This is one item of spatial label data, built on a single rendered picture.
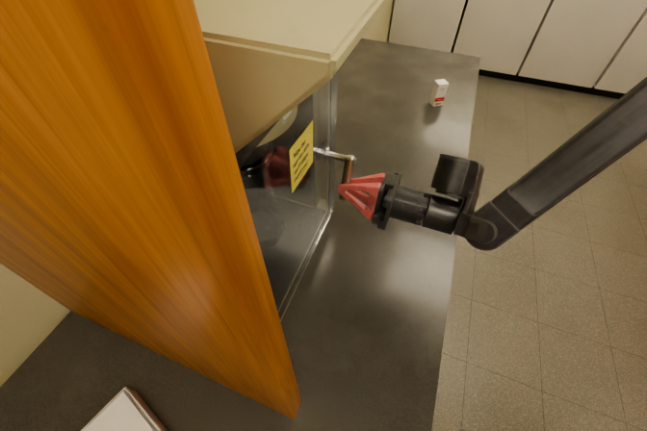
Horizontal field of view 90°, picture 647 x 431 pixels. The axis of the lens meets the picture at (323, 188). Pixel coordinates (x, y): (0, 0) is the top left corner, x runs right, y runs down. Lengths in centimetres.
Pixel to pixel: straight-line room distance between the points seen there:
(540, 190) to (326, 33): 42
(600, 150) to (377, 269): 44
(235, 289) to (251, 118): 10
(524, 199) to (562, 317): 154
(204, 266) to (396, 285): 58
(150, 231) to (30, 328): 70
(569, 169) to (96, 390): 81
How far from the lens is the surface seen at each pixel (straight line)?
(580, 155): 54
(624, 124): 55
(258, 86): 18
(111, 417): 68
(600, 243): 245
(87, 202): 19
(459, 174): 55
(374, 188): 54
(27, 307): 83
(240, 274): 18
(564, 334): 201
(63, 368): 80
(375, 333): 68
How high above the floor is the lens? 158
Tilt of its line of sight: 48 degrees down
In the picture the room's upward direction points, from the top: straight up
